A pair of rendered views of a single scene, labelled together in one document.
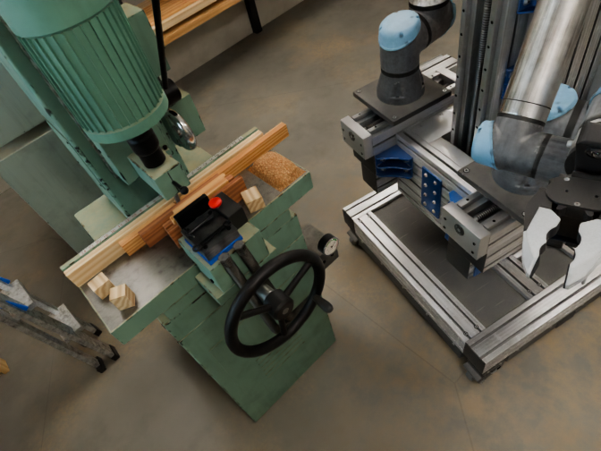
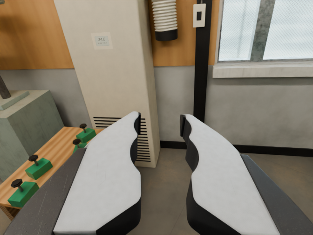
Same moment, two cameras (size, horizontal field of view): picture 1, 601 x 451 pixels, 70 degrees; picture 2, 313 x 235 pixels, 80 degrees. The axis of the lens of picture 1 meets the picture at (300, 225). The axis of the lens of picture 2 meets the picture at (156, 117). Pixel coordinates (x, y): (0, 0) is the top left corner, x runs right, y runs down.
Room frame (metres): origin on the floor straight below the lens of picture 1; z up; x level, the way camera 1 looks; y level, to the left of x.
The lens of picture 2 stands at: (0.28, -0.32, 1.30)
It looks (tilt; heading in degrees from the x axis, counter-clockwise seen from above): 31 degrees down; 134
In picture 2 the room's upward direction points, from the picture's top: 5 degrees counter-clockwise
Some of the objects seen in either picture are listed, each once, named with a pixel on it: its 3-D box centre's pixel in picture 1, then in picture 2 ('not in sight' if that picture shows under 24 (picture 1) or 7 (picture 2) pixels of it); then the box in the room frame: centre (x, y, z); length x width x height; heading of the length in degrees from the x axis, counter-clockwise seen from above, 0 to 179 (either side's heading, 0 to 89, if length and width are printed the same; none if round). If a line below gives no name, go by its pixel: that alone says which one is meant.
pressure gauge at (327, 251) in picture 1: (327, 245); not in sight; (0.77, -0.06, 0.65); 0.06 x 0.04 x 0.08; 120
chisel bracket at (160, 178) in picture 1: (160, 172); not in sight; (0.84, 0.28, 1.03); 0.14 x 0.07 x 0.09; 30
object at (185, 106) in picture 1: (179, 116); not in sight; (1.06, 0.23, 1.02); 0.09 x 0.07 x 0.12; 120
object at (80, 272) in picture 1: (175, 202); not in sight; (0.84, 0.29, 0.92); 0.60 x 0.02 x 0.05; 120
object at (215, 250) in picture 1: (215, 225); not in sight; (0.66, 0.17, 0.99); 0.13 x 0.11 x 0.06; 120
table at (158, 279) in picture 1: (210, 240); not in sight; (0.73, 0.22, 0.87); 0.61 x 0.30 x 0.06; 120
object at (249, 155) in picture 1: (210, 184); not in sight; (0.87, 0.19, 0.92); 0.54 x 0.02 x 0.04; 120
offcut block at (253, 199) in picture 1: (252, 199); not in sight; (0.77, 0.09, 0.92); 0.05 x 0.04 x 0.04; 12
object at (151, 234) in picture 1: (184, 209); not in sight; (0.81, 0.27, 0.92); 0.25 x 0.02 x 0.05; 120
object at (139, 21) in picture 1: (136, 43); not in sight; (1.09, 0.25, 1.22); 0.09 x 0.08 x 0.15; 30
